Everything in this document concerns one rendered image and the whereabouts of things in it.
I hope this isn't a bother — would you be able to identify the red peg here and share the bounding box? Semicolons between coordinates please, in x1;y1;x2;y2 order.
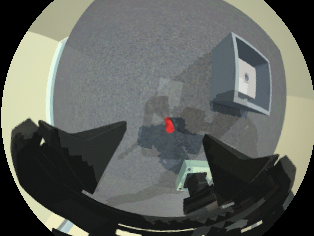
165;118;174;133

